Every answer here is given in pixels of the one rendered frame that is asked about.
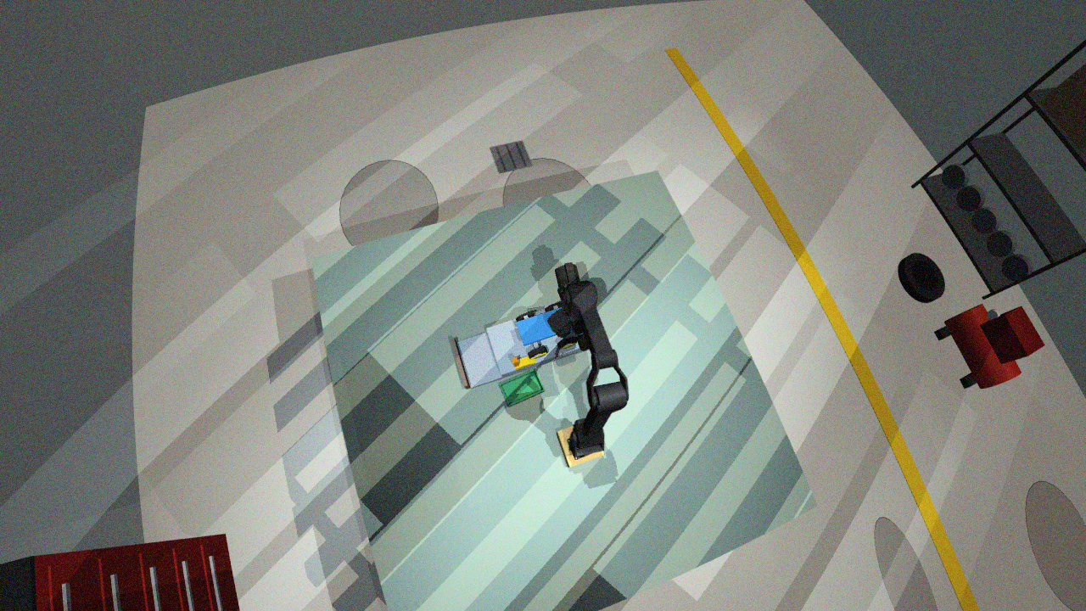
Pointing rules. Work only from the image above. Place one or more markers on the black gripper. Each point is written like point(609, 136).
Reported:
point(581, 338)

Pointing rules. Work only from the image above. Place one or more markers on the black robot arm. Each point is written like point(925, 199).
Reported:
point(579, 303)

